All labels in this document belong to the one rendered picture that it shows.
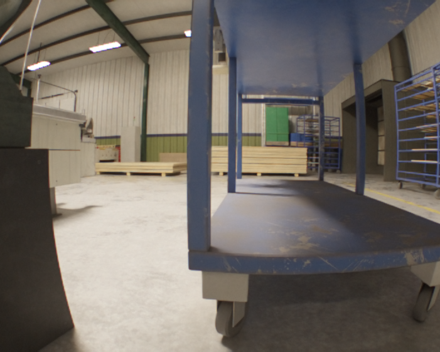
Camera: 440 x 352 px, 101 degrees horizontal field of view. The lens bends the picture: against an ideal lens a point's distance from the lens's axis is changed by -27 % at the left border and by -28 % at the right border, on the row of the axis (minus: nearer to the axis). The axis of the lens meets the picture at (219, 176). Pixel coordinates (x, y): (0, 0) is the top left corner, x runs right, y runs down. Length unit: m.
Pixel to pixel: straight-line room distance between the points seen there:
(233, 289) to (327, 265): 0.20
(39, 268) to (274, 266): 0.54
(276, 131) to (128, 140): 5.48
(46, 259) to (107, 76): 12.62
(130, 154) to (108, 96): 4.16
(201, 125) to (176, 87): 10.84
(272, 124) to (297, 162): 2.97
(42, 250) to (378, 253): 0.75
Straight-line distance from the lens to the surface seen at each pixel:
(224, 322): 0.64
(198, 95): 0.46
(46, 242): 0.66
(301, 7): 0.93
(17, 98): 0.65
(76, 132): 2.20
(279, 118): 9.09
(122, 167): 6.44
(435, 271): 0.73
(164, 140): 11.03
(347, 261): 0.52
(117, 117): 12.21
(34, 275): 0.66
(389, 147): 6.29
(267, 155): 6.30
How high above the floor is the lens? 0.48
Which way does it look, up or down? 5 degrees down
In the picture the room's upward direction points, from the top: 1 degrees clockwise
